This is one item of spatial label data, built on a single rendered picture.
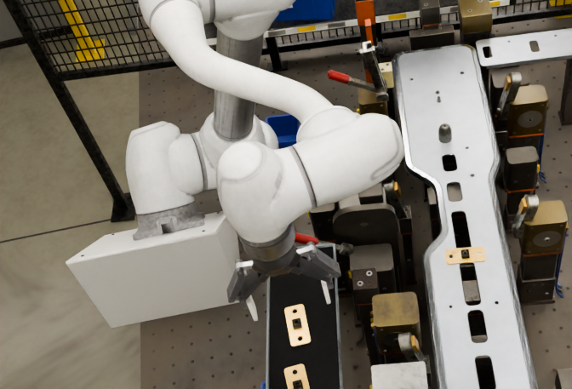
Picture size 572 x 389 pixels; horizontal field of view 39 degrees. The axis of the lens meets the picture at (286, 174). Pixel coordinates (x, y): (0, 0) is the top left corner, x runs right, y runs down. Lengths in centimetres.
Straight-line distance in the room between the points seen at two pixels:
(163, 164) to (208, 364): 51
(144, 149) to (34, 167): 172
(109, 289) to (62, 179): 159
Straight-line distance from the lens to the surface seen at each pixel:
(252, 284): 140
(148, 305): 214
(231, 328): 213
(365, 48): 193
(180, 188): 205
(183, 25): 149
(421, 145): 200
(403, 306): 165
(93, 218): 342
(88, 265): 199
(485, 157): 197
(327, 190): 119
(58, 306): 323
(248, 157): 115
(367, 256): 172
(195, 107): 264
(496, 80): 217
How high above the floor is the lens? 252
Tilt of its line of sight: 50 degrees down
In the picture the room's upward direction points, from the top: 15 degrees counter-clockwise
